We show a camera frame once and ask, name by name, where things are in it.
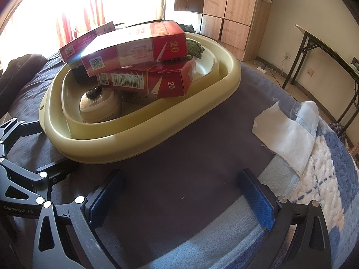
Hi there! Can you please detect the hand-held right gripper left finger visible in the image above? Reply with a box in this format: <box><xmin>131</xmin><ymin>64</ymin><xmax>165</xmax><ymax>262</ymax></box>
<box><xmin>34</xmin><ymin>169</ymin><xmax>127</xmax><ymax>269</ymax></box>

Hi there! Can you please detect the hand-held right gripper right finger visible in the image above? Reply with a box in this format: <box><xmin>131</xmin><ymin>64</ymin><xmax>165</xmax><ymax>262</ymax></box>
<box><xmin>238</xmin><ymin>169</ymin><xmax>333</xmax><ymax>269</ymax></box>

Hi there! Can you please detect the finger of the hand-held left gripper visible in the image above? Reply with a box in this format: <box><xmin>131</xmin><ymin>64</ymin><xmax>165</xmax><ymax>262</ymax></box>
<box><xmin>0</xmin><ymin>158</ymin><xmax>80</xmax><ymax>199</ymax></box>
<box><xmin>0</xmin><ymin>119</ymin><xmax>41</xmax><ymax>152</ymax></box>

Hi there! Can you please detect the pale yellow plastic basin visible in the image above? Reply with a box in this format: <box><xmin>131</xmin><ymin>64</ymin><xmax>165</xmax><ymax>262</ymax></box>
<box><xmin>39</xmin><ymin>31</ymin><xmax>242</xmax><ymax>163</ymax></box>

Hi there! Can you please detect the red carton box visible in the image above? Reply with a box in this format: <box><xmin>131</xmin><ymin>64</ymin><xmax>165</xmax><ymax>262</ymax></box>
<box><xmin>81</xmin><ymin>20</ymin><xmax>188</xmax><ymax>77</ymax></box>
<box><xmin>58</xmin><ymin>21</ymin><xmax>116</xmax><ymax>63</ymax></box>
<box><xmin>96</xmin><ymin>59</ymin><xmax>197</xmax><ymax>99</ymax></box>

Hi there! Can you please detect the dark cloth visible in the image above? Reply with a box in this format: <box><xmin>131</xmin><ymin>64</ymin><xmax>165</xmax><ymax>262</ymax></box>
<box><xmin>0</xmin><ymin>53</ymin><xmax>49</xmax><ymax>98</ymax></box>

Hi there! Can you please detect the dark grey bedsheet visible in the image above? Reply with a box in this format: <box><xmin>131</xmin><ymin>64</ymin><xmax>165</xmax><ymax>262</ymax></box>
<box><xmin>0</xmin><ymin>53</ymin><xmax>298</xmax><ymax>269</ymax></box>

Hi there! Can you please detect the white cloth piece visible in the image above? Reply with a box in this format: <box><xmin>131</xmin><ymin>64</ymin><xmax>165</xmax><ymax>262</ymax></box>
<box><xmin>252</xmin><ymin>100</ymin><xmax>320</xmax><ymax>177</ymax></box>

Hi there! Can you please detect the cream jar with black knob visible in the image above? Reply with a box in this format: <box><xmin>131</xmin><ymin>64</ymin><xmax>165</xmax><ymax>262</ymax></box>
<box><xmin>79</xmin><ymin>87</ymin><xmax>122</xmax><ymax>123</ymax></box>

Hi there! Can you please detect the blue and white blanket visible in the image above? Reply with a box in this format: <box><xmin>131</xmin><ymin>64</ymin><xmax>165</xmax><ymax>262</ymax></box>
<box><xmin>149</xmin><ymin>101</ymin><xmax>359</xmax><ymax>269</ymax></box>

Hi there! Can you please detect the red and white curtain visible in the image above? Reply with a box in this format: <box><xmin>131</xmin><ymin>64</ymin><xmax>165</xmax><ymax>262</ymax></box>
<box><xmin>55</xmin><ymin>0</ymin><xmax>169</xmax><ymax>48</ymax></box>

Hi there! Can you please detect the green leaf-shaped cloth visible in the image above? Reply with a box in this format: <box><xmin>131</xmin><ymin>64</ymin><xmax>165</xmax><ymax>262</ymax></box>
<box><xmin>185</xmin><ymin>39</ymin><xmax>208</xmax><ymax>59</ymax></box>

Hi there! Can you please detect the folding table with black legs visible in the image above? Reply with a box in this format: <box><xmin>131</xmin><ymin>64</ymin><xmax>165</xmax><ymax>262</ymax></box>
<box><xmin>282</xmin><ymin>24</ymin><xmax>359</xmax><ymax>146</ymax></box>

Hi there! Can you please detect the wooden wardrobe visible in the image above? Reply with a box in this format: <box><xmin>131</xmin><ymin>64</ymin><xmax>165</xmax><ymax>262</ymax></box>
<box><xmin>174</xmin><ymin>0</ymin><xmax>271</xmax><ymax>61</ymax></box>

